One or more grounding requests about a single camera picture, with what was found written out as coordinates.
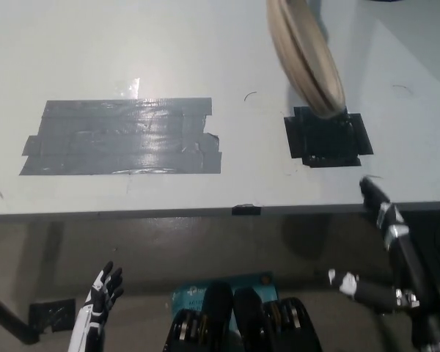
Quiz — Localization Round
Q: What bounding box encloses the black floor tape patch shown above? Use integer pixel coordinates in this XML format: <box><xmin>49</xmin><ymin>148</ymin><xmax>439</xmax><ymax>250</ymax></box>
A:
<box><xmin>28</xmin><ymin>298</ymin><xmax>77</xmax><ymax>334</ymax></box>

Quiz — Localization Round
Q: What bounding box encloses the clear tape piece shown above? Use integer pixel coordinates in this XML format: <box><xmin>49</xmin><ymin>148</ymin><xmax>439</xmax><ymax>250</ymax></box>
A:
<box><xmin>111</xmin><ymin>76</ymin><xmax>141</xmax><ymax>98</ymax></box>

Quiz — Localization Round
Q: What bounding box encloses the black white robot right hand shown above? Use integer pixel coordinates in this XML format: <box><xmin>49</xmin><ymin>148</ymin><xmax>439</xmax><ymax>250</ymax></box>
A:
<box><xmin>327</xmin><ymin>175</ymin><xmax>440</xmax><ymax>352</ymax></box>

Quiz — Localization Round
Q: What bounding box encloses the small black tape strip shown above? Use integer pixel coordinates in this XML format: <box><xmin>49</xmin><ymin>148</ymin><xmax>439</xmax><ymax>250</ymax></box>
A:
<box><xmin>231</xmin><ymin>205</ymin><xmax>262</xmax><ymax>216</ymax></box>

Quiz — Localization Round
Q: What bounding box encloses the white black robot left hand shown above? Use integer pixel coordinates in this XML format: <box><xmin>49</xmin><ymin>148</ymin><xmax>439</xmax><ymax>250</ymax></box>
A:
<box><xmin>83</xmin><ymin>260</ymin><xmax>125</xmax><ymax>324</ymax></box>

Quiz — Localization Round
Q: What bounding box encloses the grey duct tape patch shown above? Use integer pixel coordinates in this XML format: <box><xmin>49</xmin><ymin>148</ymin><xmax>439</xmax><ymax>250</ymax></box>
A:
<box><xmin>18</xmin><ymin>97</ymin><xmax>223</xmax><ymax>176</ymax></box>

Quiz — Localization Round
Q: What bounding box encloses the beige paper plate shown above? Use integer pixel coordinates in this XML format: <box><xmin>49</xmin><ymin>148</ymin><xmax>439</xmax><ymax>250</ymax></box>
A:
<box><xmin>265</xmin><ymin>0</ymin><xmax>326</xmax><ymax>119</ymax></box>
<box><xmin>278</xmin><ymin>0</ymin><xmax>348</xmax><ymax>117</ymax></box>

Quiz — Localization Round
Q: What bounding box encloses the blue box on floor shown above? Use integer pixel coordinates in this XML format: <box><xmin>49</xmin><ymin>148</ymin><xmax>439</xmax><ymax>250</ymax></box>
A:
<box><xmin>169</xmin><ymin>271</ymin><xmax>280</xmax><ymax>331</ymax></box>

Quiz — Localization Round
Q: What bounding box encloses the black table leg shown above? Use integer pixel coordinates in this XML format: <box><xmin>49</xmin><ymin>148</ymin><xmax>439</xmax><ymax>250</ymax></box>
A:
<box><xmin>0</xmin><ymin>287</ymin><xmax>41</xmax><ymax>345</ymax></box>

